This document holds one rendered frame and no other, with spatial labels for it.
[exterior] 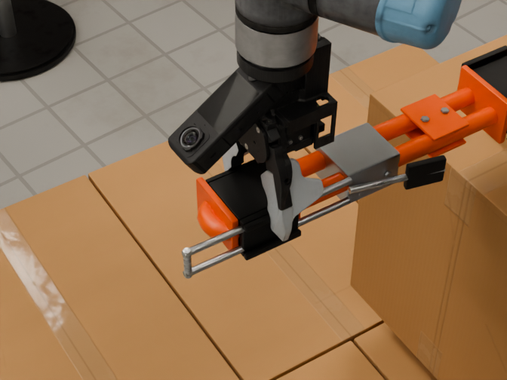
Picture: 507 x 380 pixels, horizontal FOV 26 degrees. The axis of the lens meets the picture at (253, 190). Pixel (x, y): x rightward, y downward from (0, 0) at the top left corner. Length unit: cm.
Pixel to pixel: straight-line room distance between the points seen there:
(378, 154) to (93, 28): 232
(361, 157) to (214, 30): 224
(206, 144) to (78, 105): 215
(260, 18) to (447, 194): 55
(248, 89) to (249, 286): 95
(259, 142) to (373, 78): 133
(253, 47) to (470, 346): 70
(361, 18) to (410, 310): 80
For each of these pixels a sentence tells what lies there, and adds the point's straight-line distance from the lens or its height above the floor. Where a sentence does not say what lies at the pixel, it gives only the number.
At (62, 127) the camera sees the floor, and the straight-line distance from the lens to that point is 309.
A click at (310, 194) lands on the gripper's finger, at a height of 125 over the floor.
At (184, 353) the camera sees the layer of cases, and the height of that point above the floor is 54.
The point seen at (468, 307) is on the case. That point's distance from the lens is 151.
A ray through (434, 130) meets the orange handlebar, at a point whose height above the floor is 122.
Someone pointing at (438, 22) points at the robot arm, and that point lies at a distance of 89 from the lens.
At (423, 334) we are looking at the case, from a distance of 164.
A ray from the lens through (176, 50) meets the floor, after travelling 332.
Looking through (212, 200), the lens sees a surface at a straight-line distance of 112.
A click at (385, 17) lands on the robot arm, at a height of 150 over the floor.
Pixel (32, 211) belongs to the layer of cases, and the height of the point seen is 54.
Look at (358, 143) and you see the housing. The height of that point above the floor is 122.
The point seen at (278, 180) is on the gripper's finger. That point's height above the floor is 129.
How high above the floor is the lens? 202
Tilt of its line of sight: 45 degrees down
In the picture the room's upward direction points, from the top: straight up
